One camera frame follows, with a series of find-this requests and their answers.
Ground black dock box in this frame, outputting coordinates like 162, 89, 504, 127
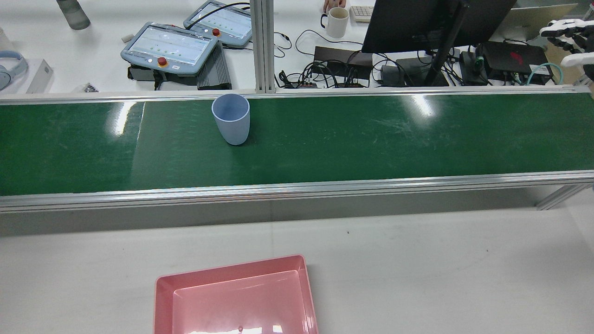
314, 45, 374, 77

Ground black cable tangle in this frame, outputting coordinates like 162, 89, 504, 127
278, 51, 386, 89

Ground black box with red logo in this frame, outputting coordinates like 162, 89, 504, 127
478, 41, 554, 85

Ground grey-blue teach pendant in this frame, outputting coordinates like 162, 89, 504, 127
183, 0, 254, 50
120, 21, 220, 77

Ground black pendant cable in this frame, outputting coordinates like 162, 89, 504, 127
186, 2, 252, 31

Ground black power brick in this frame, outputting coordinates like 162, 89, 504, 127
381, 65, 400, 87

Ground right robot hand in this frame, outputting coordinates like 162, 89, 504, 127
540, 19, 594, 83

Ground brown cardboard box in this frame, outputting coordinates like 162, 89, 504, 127
544, 39, 586, 85

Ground green belt conveyor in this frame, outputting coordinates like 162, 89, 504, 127
0, 86, 594, 214

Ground aluminium profile post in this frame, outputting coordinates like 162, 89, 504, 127
249, 0, 278, 94

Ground teal cable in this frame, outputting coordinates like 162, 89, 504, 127
526, 62, 565, 87

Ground black Huawei monitor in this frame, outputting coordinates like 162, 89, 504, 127
361, 0, 518, 54

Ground white mug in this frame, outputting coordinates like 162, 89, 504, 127
320, 6, 350, 39

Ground pink plastic box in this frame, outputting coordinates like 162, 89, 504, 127
153, 254, 320, 334

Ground white cardboard box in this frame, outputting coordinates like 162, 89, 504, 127
0, 58, 55, 95

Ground beige keyboard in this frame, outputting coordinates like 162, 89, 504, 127
349, 5, 374, 24

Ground grey bottle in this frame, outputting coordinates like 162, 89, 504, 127
56, 0, 91, 31

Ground dark finned metal box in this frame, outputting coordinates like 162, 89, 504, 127
196, 41, 232, 90

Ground blue-grey headphones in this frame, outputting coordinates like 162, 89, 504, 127
0, 50, 29, 91

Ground light blue plastic cup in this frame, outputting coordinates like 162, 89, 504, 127
212, 94, 251, 146

